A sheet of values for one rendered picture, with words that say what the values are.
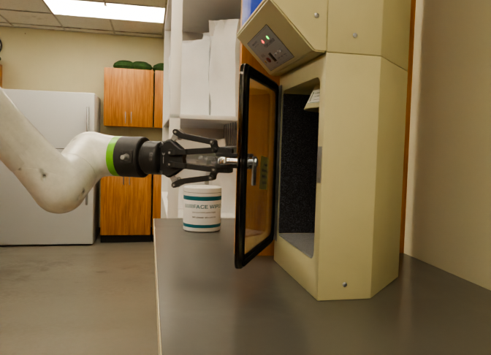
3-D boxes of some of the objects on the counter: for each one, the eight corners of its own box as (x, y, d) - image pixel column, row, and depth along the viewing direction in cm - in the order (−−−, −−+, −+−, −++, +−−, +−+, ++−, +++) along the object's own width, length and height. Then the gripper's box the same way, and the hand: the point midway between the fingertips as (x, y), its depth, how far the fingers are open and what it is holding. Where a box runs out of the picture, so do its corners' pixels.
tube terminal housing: (362, 258, 125) (375, -34, 121) (435, 296, 94) (455, -97, 90) (273, 259, 120) (283, -45, 116) (317, 301, 88) (333, -116, 84)
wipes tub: (218, 226, 169) (218, 184, 168) (223, 232, 156) (224, 188, 155) (181, 226, 166) (182, 184, 165) (184, 232, 153) (185, 187, 152)
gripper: (137, 191, 101) (242, 197, 95) (139, 123, 101) (245, 126, 94) (153, 188, 108) (252, 193, 102) (154, 126, 108) (254, 127, 101)
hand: (232, 160), depth 99 cm, fingers closed, pressing on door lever
